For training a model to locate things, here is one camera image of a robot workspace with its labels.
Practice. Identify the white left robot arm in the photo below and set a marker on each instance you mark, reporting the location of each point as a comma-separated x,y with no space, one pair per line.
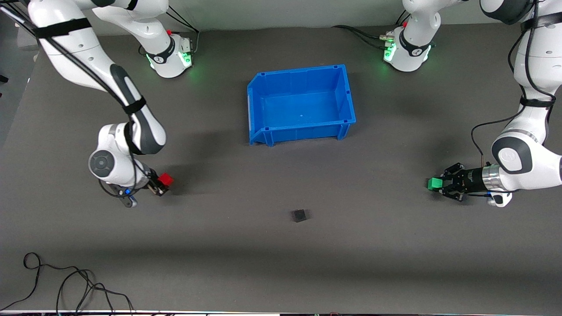
535,171

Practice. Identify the black cube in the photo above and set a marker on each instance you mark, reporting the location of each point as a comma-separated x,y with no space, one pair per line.
299,215

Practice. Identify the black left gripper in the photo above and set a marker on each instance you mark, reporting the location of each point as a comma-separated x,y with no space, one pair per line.
468,179

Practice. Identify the red cube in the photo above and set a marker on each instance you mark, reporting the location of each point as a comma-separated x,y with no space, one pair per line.
166,179

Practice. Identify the blue plastic storage bin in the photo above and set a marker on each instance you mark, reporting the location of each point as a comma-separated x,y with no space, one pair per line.
300,105

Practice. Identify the green cube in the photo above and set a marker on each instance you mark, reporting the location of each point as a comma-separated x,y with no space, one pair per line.
434,184

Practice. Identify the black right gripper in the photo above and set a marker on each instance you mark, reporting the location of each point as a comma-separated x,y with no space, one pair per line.
152,184

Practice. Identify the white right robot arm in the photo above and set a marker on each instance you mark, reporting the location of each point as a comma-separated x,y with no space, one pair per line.
79,48

